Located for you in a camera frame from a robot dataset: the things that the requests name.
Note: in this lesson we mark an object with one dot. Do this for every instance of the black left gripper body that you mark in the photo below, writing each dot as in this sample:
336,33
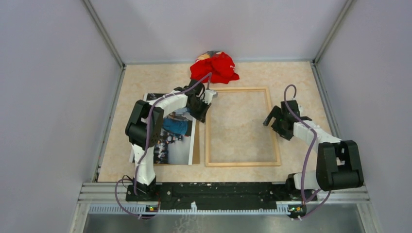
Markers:
197,107

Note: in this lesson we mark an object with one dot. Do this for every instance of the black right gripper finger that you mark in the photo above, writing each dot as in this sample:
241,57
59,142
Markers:
276,111
277,124

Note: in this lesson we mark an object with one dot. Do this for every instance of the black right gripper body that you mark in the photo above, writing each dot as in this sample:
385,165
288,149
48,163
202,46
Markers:
285,134

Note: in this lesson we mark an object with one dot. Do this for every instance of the printed colour photo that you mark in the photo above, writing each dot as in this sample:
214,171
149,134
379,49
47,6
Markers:
172,129

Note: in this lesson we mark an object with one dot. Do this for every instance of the brown cardboard backing board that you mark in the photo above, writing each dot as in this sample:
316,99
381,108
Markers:
196,148

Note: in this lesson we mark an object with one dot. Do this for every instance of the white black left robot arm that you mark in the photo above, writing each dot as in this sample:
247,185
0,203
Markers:
144,175

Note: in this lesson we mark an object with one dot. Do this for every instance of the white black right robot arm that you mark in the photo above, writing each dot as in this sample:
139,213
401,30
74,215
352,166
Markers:
338,164

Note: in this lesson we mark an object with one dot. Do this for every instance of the red crumpled cloth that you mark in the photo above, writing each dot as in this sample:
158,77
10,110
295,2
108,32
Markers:
218,63

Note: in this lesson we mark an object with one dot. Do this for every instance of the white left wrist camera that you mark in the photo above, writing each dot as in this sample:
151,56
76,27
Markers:
209,95

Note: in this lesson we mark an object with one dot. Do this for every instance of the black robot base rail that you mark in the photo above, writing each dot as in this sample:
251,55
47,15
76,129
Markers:
237,196

